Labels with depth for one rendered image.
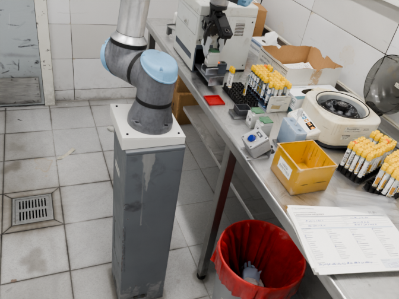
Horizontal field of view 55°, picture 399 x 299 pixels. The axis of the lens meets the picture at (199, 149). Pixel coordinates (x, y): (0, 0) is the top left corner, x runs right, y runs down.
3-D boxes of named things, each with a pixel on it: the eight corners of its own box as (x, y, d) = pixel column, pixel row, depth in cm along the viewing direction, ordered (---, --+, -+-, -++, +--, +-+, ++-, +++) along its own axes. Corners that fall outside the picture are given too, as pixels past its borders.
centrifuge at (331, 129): (281, 114, 153) (289, 86, 145) (345, 115, 160) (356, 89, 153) (306, 150, 134) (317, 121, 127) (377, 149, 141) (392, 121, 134)
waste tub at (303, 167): (269, 168, 123) (276, 143, 117) (303, 163, 127) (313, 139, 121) (290, 196, 113) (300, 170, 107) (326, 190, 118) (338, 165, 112)
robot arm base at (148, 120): (127, 132, 119) (130, 105, 113) (126, 108, 131) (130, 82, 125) (174, 137, 123) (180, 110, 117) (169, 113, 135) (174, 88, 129)
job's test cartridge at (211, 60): (203, 63, 163) (206, 48, 159) (214, 62, 165) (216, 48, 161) (207, 66, 160) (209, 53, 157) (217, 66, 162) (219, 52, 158)
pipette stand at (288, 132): (272, 140, 136) (279, 117, 130) (289, 140, 138) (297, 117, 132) (284, 158, 128) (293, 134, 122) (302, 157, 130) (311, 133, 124)
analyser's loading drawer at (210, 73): (191, 64, 174) (193, 54, 171) (205, 64, 176) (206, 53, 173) (208, 85, 159) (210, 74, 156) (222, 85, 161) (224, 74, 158)
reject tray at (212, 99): (203, 96, 154) (203, 95, 154) (218, 96, 157) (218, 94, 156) (209, 105, 150) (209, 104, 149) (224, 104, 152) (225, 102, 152)
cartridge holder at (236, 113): (228, 111, 148) (230, 104, 146) (249, 111, 151) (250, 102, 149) (233, 119, 144) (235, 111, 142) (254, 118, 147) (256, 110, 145)
